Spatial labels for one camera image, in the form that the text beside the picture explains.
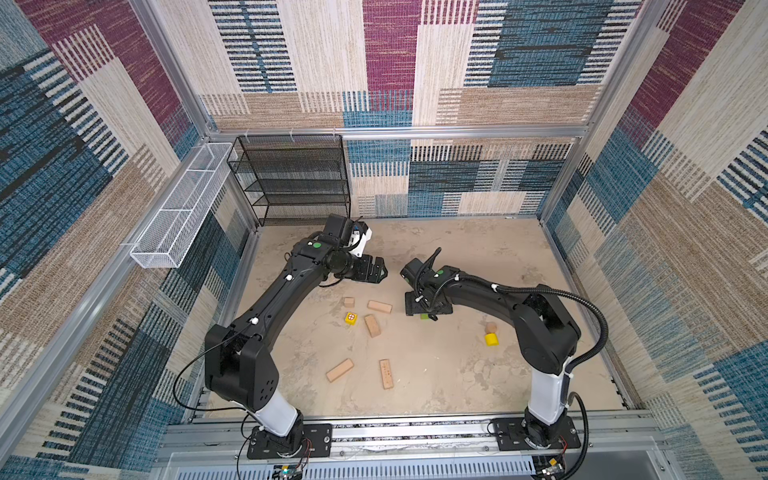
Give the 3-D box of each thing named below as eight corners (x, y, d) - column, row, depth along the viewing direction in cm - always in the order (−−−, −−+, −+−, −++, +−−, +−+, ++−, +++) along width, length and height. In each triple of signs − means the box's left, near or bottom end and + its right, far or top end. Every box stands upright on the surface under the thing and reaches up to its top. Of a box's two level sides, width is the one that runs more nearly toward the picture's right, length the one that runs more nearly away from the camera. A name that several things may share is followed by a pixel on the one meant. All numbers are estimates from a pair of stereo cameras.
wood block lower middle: (383, 390, 83) (383, 388, 81) (378, 362, 88) (378, 359, 86) (394, 388, 83) (394, 386, 82) (389, 360, 88) (389, 357, 87)
